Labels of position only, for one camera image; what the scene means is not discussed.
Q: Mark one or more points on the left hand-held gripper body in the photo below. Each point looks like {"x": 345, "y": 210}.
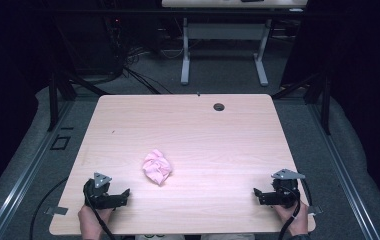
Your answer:
{"x": 98, "y": 195}

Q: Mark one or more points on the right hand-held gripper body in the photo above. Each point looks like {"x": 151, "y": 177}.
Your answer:
{"x": 284, "y": 191}

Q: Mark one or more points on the person's left hand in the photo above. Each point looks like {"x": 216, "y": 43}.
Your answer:
{"x": 90, "y": 221}

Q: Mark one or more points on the person's right hand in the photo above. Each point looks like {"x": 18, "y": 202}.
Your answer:
{"x": 298, "y": 220}

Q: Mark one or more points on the crumpled pink cloth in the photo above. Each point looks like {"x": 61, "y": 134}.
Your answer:
{"x": 157, "y": 167}

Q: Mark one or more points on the black metal stand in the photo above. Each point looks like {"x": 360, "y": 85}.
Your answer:
{"x": 59, "y": 86}
{"x": 321, "y": 96}

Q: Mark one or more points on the dark curtain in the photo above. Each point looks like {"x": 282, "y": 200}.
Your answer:
{"x": 364, "y": 83}

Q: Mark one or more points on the dark equipment rack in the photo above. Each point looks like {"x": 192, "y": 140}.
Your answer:
{"x": 111, "y": 40}

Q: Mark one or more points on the white desk with grey legs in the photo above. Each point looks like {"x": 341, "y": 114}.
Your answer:
{"x": 224, "y": 31}

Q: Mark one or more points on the aluminium floor rail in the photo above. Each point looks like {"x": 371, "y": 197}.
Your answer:
{"x": 343, "y": 173}
{"x": 24, "y": 176}

